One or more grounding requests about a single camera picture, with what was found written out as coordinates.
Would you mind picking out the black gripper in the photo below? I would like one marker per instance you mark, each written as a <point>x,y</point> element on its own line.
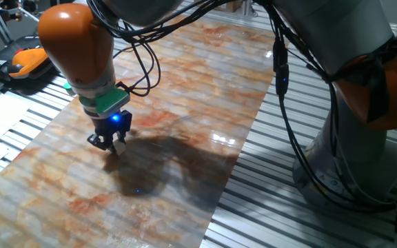
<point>112,122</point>

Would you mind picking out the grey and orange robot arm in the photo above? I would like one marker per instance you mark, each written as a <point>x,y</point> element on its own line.
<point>340,51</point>

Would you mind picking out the person's hand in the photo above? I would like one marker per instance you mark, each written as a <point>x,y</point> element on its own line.
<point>14,13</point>

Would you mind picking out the orange marble pattern mat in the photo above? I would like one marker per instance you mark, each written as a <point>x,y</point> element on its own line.
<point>191,86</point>

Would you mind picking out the large white paper sheet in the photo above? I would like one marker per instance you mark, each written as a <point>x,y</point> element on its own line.
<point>10,110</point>

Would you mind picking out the orange and black teach pendant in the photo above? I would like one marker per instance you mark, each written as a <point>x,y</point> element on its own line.
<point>19,63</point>

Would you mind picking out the brown cardboard box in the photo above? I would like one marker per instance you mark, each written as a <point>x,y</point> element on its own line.
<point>231,5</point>

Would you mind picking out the green gripper mount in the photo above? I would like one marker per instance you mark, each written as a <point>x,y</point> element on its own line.
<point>107,101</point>

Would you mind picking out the long aluminium frame post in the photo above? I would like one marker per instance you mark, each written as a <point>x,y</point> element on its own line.
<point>247,7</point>

